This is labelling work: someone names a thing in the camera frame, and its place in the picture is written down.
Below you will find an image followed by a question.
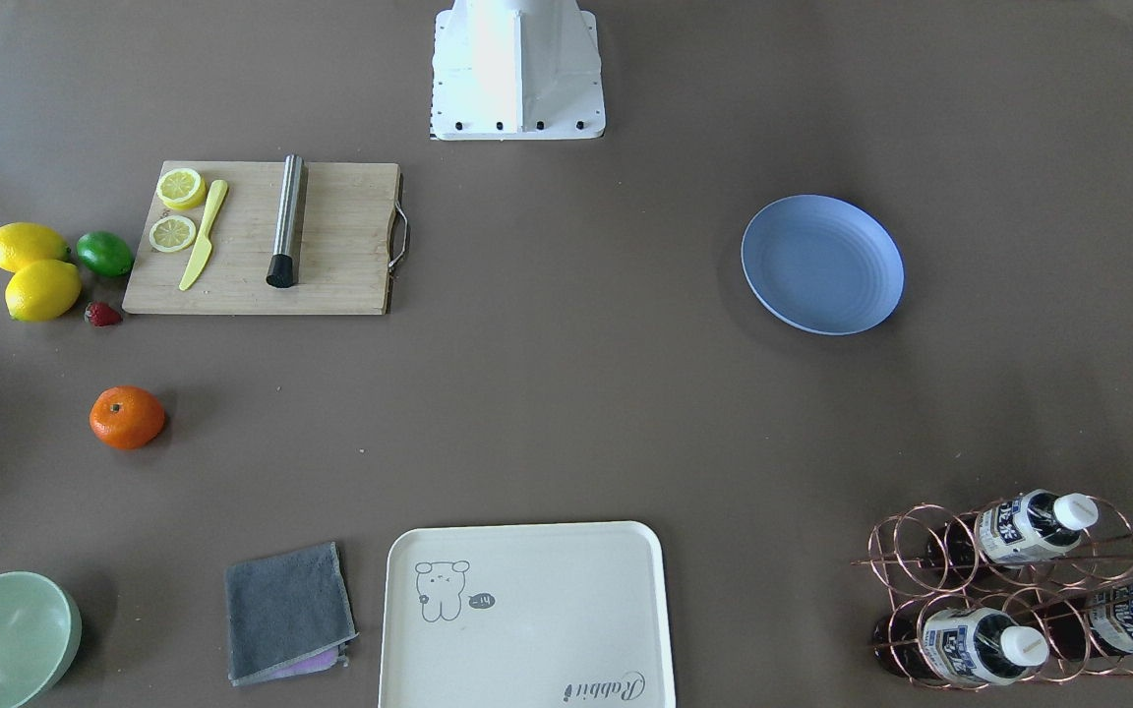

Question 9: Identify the orange mandarin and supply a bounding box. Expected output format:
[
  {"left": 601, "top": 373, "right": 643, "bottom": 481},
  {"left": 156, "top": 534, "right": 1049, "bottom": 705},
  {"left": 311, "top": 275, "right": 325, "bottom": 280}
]
[{"left": 90, "top": 385, "right": 167, "bottom": 449}]

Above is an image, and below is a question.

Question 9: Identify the blue plate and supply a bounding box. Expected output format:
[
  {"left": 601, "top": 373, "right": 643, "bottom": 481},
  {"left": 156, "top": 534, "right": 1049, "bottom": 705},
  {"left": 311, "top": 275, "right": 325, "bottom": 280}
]
[{"left": 739, "top": 194, "right": 908, "bottom": 336}]

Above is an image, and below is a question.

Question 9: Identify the bamboo cutting board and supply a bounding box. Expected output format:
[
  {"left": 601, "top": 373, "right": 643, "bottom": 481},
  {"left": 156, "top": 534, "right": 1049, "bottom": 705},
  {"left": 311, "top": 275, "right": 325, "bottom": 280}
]
[{"left": 122, "top": 160, "right": 401, "bottom": 315}]

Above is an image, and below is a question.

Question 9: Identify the cream rabbit tray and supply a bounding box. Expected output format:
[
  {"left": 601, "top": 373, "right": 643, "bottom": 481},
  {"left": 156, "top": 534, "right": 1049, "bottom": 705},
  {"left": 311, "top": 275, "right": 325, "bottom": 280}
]
[{"left": 378, "top": 520, "right": 678, "bottom": 707}]

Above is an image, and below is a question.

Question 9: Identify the steel muddler black tip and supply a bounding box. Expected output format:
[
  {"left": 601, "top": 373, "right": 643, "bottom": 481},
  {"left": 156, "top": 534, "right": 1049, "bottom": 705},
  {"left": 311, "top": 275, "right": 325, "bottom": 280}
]
[{"left": 266, "top": 155, "right": 309, "bottom": 288}]

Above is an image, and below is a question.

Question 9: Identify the yellow plastic knife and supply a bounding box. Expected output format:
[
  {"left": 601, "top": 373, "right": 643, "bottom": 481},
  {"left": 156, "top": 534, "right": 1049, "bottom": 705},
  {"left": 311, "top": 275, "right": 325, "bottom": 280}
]
[{"left": 177, "top": 179, "right": 229, "bottom": 291}]

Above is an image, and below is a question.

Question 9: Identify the grey folded cloth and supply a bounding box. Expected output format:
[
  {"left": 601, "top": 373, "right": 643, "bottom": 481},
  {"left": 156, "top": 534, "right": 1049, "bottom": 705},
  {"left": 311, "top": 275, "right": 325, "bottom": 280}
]
[{"left": 224, "top": 541, "right": 358, "bottom": 688}]

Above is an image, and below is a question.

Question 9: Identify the lemon slice flat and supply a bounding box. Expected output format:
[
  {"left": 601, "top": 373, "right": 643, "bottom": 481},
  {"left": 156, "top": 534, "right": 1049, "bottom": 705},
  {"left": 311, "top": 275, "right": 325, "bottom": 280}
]
[{"left": 148, "top": 214, "right": 198, "bottom": 254}]

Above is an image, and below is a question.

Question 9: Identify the lemon half slice upper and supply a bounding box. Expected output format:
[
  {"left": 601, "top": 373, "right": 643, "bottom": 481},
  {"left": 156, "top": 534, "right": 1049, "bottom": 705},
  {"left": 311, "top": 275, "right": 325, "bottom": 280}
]
[{"left": 154, "top": 167, "right": 208, "bottom": 211}]

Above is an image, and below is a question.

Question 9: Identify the red strawberry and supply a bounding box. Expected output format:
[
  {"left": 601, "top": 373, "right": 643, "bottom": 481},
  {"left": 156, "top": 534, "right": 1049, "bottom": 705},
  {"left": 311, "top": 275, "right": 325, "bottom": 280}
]
[{"left": 83, "top": 301, "right": 123, "bottom": 327}]

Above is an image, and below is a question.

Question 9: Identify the green lime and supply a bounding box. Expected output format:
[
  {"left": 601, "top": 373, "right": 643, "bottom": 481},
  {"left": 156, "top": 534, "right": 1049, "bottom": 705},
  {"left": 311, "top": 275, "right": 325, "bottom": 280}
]
[{"left": 76, "top": 230, "right": 135, "bottom": 278}]

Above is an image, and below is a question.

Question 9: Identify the tea bottle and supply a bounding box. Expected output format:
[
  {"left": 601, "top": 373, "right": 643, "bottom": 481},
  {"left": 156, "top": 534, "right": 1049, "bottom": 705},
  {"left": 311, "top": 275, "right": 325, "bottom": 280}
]
[
  {"left": 1038, "top": 583, "right": 1133, "bottom": 660},
  {"left": 922, "top": 489, "right": 1099, "bottom": 581},
  {"left": 871, "top": 608, "right": 1050, "bottom": 689}
]

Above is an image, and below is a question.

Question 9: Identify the tea bottle upper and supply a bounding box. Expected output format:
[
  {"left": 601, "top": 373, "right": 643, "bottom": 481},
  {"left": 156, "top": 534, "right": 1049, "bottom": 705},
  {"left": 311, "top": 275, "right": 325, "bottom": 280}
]
[{"left": 922, "top": 489, "right": 1099, "bottom": 581}]

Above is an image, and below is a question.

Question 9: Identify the yellow lemon lower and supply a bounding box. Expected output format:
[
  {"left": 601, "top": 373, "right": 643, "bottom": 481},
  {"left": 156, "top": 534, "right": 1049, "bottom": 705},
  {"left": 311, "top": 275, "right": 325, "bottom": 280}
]
[{"left": 5, "top": 261, "right": 82, "bottom": 322}]

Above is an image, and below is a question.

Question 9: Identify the yellow lemon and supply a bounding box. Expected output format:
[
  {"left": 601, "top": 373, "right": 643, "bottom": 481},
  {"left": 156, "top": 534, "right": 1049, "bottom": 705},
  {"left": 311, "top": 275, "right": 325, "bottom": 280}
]
[
  {"left": 0, "top": 221, "right": 71, "bottom": 273},
  {"left": 5, "top": 261, "right": 82, "bottom": 322}
]

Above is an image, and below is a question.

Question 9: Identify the yellow lemon upper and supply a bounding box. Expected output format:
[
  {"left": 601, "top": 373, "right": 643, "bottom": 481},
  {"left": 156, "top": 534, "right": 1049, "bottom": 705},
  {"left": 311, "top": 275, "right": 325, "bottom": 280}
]
[{"left": 0, "top": 221, "right": 71, "bottom": 273}]

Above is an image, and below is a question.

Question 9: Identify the green bowl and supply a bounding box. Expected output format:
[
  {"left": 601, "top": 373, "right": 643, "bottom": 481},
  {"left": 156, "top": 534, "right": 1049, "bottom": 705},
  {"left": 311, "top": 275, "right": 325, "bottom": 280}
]
[{"left": 0, "top": 572, "right": 83, "bottom": 707}]

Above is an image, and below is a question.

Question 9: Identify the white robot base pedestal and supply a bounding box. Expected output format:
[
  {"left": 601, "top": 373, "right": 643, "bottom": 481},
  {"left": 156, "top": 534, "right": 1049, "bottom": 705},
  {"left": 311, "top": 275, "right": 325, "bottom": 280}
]
[{"left": 429, "top": 1, "right": 607, "bottom": 140}]

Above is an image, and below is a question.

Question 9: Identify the copper wire bottle rack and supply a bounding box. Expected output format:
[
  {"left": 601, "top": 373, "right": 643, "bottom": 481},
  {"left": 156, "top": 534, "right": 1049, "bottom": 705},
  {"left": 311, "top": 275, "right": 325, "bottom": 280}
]
[{"left": 864, "top": 495, "right": 1133, "bottom": 690}]

